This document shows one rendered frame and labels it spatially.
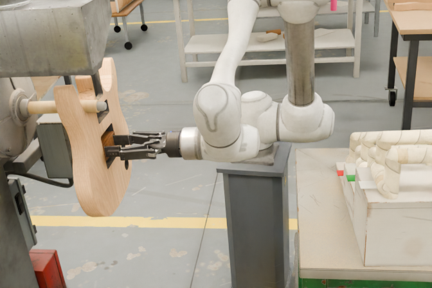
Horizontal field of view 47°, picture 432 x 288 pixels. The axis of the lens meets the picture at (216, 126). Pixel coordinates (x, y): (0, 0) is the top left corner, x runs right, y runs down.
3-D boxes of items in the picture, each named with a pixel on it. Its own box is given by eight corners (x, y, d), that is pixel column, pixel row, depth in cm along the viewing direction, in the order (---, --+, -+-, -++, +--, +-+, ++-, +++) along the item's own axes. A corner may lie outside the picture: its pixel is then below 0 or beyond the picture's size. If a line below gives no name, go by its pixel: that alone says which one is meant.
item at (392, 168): (384, 199, 104) (387, 160, 100) (380, 191, 107) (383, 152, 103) (400, 198, 103) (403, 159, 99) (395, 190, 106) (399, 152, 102)
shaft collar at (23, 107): (27, 117, 129) (18, 116, 124) (28, 99, 129) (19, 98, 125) (35, 117, 129) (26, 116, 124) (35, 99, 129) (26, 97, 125)
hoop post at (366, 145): (360, 173, 129) (362, 141, 125) (358, 166, 132) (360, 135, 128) (373, 172, 129) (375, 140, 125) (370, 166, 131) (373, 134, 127)
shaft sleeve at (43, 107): (34, 114, 128) (27, 113, 125) (34, 102, 128) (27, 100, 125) (100, 113, 125) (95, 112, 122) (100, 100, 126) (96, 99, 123)
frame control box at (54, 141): (2, 203, 159) (-19, 131, 148) (33, 169, 178) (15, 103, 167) (75, 204, 156) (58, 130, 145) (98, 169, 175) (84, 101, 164)
